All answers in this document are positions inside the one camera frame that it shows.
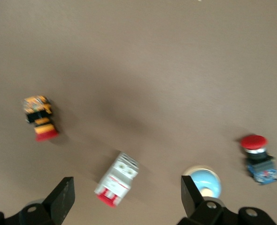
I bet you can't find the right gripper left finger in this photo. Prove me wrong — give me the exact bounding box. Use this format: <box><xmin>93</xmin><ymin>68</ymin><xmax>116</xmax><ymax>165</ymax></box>
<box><xmin>18</xmin><ymin>177</ymin><xmax>76</xmax><ymax>225</ymax></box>

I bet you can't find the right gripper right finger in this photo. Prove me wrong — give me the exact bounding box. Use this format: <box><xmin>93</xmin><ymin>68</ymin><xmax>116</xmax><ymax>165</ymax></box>
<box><xmin>177</xmin><ymin>175</ymin><xmax>241</xmax><ymax>225</ymax></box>

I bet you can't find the blue bell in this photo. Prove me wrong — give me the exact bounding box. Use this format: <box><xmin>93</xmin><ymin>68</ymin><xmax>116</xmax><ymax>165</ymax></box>
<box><xmin>182</xmin><ymin>165</ymin><xmax>223</xmax><ymax>199</ymax></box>

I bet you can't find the white red circuit breaker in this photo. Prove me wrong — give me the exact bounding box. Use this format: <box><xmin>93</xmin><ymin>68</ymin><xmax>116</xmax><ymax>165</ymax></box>
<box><xmin>93</xmin><ymin>151</ymin><xmax>139</xmax><ymax>209</ymax></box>

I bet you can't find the red mushroom push button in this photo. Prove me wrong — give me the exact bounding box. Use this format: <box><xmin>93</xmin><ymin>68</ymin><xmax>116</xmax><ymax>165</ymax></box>
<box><xmin>239</xmin><ymin>135</ymin><xmax>277</xmax><ymax>186</ymax></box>

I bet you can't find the orange emergency stop switch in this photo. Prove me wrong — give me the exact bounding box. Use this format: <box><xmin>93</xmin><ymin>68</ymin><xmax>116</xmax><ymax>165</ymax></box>
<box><xmin>23</xmin><ymin>95</ymin><xmax>59</xmax><ymax>143</ymax></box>

